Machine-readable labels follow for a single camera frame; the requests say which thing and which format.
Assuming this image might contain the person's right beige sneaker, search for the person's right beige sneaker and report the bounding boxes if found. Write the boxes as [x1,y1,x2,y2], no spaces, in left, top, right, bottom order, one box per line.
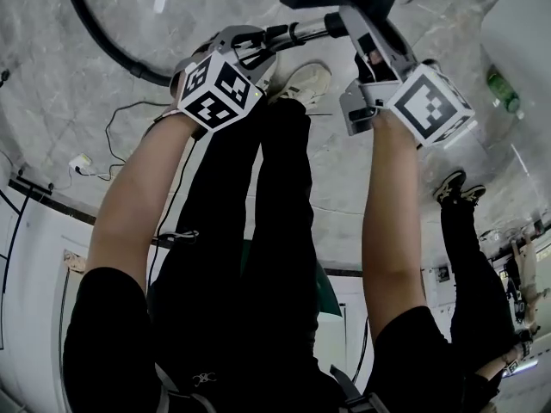
[266,61,332,112]

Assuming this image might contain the person's right forearm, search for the person's right forearm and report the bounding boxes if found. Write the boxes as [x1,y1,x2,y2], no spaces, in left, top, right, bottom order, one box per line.
[361,112,428,342]

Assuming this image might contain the person's left forearm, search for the person's left forearm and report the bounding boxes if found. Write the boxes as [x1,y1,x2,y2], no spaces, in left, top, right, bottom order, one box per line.
[85,108,207,296]

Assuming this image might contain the black metal rack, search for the black metal rack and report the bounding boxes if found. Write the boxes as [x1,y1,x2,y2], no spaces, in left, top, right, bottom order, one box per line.
[0,176,55,352]

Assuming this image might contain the white power adapter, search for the white power adapter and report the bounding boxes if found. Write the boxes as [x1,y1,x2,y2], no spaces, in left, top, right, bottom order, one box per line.
[68,153,96,177]

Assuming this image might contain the white bathtub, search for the white bathtub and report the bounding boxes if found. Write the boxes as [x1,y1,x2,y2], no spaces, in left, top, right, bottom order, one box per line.
[480,0,551,154]

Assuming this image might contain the silver metal vacuum tube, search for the silver metal vacuum tube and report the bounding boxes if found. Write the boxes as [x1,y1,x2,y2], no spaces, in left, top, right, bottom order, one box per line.
[262,13,345,53]

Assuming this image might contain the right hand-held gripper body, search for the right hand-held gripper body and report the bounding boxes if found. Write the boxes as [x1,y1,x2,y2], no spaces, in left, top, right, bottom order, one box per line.
[338,23,477,148]

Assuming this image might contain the person's black trousers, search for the person's black trousers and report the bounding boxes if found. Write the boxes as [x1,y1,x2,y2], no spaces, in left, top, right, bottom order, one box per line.
[148,96,345,382]

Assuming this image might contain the person's black shirt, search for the person's black shirt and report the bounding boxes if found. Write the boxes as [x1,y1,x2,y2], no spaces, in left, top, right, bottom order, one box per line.
[62,267,466,413]

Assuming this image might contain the dark green panel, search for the dark green panel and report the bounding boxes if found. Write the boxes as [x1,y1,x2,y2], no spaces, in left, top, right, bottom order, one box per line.
[239,237,344,318]

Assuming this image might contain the green plastic bottle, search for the green plastic bottle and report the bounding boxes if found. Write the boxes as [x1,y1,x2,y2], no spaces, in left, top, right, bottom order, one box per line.
[486,70,523,114]

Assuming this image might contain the grey black backpack strap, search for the grey black backpack strap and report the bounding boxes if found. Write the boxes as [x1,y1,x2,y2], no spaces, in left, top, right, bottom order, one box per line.
[154,361,216,413]
[329,364,391,413]

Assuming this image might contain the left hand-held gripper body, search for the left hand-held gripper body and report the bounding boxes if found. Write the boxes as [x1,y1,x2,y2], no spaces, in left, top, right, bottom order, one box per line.
[171,24,264,133]

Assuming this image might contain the black vacuum hose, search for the black vacuum hose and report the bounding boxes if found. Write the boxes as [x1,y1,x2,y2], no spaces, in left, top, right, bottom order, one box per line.
[63,0,178,88]

